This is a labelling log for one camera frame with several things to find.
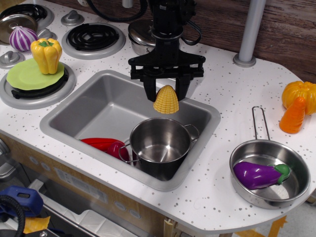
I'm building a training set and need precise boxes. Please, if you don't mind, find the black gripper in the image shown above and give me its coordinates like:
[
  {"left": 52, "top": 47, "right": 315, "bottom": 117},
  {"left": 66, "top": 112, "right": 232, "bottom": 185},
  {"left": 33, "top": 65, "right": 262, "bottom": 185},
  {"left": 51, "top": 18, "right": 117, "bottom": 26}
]
[{"left": 128, "top": 38, "right": 206, "bottom": 102}]

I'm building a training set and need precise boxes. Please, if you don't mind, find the yellow toy corn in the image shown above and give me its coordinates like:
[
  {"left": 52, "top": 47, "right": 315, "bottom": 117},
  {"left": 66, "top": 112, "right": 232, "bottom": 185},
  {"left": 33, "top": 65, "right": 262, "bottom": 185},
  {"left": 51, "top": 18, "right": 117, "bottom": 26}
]
[{"left": 153, "top": 85, "right": 179, "bottom": 114}]

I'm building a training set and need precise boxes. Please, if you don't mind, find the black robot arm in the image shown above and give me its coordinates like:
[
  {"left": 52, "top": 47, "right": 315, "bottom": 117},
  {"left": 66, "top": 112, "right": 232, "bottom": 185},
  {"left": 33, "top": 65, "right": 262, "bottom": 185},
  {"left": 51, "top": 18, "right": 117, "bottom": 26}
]
[{"left": 128, "top": 0, "right": 206, "bottom": 102}]

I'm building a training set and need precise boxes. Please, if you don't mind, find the lidded steel pot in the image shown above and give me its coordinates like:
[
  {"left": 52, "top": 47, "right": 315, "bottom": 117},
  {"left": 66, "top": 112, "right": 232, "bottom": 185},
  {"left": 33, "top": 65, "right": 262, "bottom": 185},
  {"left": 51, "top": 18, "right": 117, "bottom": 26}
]
[{"left": 128, "top": 19, "right": 156, "bottom": 55}]

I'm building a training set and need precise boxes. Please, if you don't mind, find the steel pot in sink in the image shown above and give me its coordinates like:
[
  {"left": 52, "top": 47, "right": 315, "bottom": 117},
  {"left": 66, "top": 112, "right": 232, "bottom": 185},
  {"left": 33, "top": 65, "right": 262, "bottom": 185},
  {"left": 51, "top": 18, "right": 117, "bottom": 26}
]
[{"left": 119, "top": 118, "right": 200, "bottom": 181}]

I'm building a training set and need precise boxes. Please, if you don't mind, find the grey toy sink basin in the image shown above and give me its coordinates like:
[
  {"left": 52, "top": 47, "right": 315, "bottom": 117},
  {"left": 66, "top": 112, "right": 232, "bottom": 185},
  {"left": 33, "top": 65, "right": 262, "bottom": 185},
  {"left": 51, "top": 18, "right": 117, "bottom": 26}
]
[{"left": 40, "top": 70, "right": 221, "bottom": 191}]

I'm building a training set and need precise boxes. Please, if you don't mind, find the steel pot lid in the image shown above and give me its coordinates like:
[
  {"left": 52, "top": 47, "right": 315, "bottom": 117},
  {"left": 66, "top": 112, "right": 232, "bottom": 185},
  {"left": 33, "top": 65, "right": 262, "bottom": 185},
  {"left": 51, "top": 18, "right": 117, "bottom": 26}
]
[{"left": 0, "top": 14, "right": 38, "bottom": 45}]

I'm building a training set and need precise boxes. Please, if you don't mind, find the red toy chili pepper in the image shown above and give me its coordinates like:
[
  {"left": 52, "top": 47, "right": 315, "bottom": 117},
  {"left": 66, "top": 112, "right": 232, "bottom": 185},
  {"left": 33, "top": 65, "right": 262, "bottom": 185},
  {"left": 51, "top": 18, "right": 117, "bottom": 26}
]
[{"left": 80, "top": 138, "right": 130, "bottom": 161}]

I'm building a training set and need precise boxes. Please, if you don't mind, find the back right stove burner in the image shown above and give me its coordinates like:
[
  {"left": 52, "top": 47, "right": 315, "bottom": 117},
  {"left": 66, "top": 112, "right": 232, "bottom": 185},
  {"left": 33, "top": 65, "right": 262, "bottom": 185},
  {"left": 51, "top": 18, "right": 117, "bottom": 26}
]
[{"left": 62, "top": 23, "right": 125, "bottom": 60}]

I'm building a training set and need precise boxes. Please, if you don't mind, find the stove burner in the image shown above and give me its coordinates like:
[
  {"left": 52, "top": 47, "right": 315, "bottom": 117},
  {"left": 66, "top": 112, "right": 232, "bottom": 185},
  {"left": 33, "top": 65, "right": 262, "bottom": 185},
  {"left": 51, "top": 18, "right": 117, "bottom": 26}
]
[
  {"left": 0, "top": 61, "right": 77, "bottom": 110},
  {"left": 62, "top": 23, "right": 125, "bottom": 60},
  {"left": 0, "top": 3, "right": 54, "bottom": 32}
]

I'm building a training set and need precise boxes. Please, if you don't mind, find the grey support pole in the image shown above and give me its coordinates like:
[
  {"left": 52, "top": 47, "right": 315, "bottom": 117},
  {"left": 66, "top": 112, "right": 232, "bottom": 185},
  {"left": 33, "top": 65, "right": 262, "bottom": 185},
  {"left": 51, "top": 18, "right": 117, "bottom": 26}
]
[{"left": 233, "top": 0, "right": 266, "bottom": 68}]

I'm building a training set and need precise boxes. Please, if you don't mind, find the grey stove knob top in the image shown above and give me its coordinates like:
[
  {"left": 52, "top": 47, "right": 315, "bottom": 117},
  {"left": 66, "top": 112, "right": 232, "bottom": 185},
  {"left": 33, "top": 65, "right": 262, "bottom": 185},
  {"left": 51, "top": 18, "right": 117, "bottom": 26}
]
[{"left": 61, "top": 10, "right": 84, "bottom": 26}]

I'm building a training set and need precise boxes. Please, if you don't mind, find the grey stove knob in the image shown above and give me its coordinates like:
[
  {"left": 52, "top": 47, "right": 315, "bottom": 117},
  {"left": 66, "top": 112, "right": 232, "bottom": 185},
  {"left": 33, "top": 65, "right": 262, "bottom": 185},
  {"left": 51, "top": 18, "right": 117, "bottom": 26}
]
[
  {"left": 61, "top": 10, "right": 84, "bottom": 26},
  {"left": 37, "top": 28, "right": 57, "bottom": 40},
  {"left": 0, "top": 51, "right": 25, "bottom": 69}
]

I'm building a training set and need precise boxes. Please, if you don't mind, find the steel frying pan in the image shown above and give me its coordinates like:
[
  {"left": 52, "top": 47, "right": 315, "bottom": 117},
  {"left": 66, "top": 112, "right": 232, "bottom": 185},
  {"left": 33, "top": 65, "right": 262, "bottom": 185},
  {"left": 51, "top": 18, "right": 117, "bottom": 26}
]
[{"left": 229, "top": 106, "right": 311, "bottom": 210}]

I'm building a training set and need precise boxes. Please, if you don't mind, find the purple toy eggplant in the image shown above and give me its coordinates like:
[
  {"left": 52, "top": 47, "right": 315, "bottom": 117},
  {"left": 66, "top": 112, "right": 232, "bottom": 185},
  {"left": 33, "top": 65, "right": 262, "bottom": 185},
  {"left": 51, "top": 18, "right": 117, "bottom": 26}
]
[{"left": 233, "top": 161, "right": 291, "bottom": 190}]

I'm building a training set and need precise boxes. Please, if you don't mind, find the yellow toy bell pepper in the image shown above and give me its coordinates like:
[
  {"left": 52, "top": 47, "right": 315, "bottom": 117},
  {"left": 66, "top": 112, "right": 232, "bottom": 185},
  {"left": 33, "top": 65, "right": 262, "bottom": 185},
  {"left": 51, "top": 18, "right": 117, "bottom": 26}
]
[{"left": 31, "top": 39, "right": 62, "bottom": 75}]

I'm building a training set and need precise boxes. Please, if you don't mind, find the orange toy pumpkin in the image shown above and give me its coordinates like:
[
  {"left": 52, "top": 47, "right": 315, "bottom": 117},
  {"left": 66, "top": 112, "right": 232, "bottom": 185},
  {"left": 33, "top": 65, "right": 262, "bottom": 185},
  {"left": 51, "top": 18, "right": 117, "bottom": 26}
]
[{"left": 281, "top": 81, "right": 316, "bottom": 115}]

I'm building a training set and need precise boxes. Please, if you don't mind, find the front left stove burner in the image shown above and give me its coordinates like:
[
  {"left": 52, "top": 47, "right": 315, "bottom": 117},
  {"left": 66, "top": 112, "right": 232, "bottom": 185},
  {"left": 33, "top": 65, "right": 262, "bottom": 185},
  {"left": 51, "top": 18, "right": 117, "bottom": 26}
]
[{"left": 0, "top": 61, "right": 77, "bottom": 110}]

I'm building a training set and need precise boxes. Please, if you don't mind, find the orange toy carrot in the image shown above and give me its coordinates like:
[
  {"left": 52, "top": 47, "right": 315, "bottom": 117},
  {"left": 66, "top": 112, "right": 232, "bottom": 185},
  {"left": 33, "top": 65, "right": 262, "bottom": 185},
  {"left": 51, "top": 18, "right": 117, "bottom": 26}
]
[{"left": 279, "top": 97, "right": 306, "bottom": 134}]

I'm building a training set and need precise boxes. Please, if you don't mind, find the grey stove knob middle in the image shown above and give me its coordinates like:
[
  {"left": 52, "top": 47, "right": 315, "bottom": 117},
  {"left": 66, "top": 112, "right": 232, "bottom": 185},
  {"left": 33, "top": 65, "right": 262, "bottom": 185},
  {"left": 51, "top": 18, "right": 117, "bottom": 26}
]
[{"left": 37, "top": 28, "right": 57, "bottom": 40}]

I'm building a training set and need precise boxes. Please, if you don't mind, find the back left stove burner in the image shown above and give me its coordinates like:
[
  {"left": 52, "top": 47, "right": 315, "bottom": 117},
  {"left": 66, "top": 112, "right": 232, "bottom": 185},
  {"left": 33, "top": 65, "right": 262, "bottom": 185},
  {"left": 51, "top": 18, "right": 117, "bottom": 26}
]
[{"left": 0, "top": 3, "right": 54, "bottom": 32}]

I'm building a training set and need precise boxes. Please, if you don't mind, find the green toy plate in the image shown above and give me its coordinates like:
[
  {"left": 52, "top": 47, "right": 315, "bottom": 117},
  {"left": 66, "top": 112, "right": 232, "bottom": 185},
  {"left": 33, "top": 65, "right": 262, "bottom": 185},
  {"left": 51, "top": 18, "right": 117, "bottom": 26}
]
[{"left": 6, "top": 59, "right": 65, "bottom": 90}]

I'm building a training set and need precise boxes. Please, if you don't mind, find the toy oven door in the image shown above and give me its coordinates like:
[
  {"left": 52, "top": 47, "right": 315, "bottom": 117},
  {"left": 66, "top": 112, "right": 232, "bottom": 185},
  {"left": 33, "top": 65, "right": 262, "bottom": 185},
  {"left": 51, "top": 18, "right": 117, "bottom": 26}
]
[{"left": 24, "top": 165, "right": 165, "bottom": 237}]

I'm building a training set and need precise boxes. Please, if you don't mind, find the purple striped toy onion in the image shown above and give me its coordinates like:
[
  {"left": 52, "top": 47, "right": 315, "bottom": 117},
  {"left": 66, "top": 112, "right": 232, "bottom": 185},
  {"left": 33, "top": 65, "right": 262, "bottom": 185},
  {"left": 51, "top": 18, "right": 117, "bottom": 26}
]
[{"left": 9, "top": 26, "right": 38, "bottom": 51}]

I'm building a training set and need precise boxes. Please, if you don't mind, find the grey stove knob left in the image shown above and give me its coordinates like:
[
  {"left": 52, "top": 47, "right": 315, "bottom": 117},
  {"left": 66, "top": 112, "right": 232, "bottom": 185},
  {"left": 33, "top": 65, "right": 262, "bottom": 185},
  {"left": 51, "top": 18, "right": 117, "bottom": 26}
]
[{"left": 0, "top": 51, "right": 25, "bottom": 69}]

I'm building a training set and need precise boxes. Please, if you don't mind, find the yellow tape piece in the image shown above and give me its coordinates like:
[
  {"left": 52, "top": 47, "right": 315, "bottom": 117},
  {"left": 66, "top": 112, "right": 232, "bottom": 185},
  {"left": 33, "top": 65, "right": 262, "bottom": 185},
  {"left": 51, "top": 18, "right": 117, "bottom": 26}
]
[{"left": 23, "top": 216, "right": 50, "bottom": 234}]

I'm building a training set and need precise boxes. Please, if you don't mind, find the blue clamp handle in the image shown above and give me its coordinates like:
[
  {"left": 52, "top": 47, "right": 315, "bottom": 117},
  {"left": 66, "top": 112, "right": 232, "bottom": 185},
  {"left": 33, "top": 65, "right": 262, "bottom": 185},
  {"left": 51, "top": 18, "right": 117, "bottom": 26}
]
[{"left": 0, "top": 186, "right": 43, "bottom": 217}]

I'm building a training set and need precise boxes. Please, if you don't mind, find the black braided cable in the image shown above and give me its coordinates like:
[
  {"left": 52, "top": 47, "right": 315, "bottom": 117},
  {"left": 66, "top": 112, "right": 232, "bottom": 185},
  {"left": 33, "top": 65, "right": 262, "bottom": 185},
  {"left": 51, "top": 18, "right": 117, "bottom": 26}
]
[{"left": 0, "top": 195, "right": 26, "bottom": 235}]

